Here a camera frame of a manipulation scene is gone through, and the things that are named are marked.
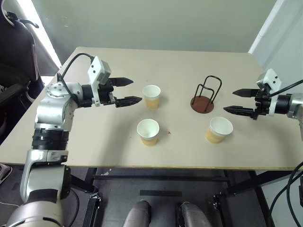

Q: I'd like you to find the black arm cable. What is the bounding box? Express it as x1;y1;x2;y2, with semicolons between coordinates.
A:
267;79;303;98
56;53;96;105

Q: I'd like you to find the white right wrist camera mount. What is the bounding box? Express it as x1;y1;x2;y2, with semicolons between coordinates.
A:
257;69;282;117

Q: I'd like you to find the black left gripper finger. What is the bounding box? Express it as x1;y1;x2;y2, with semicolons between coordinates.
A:
110;77;134;87
115;96;143;109

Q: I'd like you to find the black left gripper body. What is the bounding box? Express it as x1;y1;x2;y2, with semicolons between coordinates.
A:
98;79;118;106

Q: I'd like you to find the grey left robot foot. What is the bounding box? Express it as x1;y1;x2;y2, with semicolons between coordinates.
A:
124;200;152;227

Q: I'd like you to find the black table frame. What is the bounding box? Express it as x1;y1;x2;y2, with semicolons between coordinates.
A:
68;166;276;227

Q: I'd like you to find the black cable bundle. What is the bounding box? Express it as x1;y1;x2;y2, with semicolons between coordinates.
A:
269;161;303;227

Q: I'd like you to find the grey right robot foot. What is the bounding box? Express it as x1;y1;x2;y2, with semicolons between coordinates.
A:
176;201;211;227

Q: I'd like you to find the black office chair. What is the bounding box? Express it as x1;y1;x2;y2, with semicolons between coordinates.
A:
0;0;60;145

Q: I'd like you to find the grey robot foot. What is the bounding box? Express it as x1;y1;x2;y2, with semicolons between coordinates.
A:
124;200;152;227
176;201;211;227

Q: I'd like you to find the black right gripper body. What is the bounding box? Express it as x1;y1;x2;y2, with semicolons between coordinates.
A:
251;89;271;120

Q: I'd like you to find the black wire cup holder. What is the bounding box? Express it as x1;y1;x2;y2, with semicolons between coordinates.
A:
190;75;223;114

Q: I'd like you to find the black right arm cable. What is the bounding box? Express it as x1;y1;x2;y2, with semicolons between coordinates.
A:
267;79;303;98

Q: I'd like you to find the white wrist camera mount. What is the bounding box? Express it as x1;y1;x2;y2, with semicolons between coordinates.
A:
87;56;111;107
257;69;282;117

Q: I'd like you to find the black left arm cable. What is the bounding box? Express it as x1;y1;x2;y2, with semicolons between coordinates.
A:
56;53;96;105

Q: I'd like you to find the black floor tape strip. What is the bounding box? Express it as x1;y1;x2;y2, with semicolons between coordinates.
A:
139;190;183;198

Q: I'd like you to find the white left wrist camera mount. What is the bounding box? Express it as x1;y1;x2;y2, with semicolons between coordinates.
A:
87;56;111;107

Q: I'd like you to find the yellow white paper cup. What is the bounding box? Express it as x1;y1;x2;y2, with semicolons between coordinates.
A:
136;119;160;147
142;85;161;110
205;116;234;144

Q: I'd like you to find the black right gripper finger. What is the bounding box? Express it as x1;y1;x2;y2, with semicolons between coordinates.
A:
232;88;259;98
223;105;257;118

